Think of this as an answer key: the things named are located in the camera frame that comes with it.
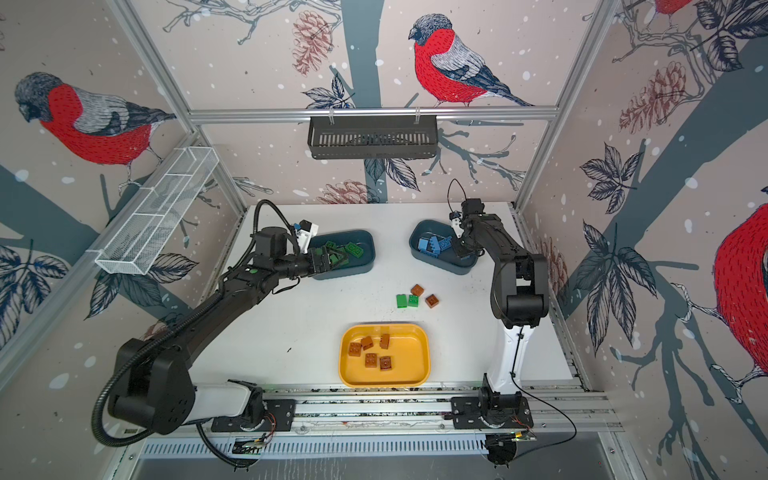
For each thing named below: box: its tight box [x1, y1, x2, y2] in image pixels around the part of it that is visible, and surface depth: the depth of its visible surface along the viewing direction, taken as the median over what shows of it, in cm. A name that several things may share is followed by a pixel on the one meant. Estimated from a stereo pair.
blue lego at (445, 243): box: [438, 236, 453, 252], surface depth 109 cm
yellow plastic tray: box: [339, 323, 431, 388], surface depth 85 cm
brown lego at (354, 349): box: [348, 342, 362, 357], surface depth 85 cm
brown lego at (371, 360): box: [365, 353, 377, 368], surface depth 83 cm
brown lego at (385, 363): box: [380, 356, 392, 371], surface depth 82 cm
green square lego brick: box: [396, 294, 407, 309], surface depth 96 cm
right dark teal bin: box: [409, 219, 478, 275], surface depth 108 cm
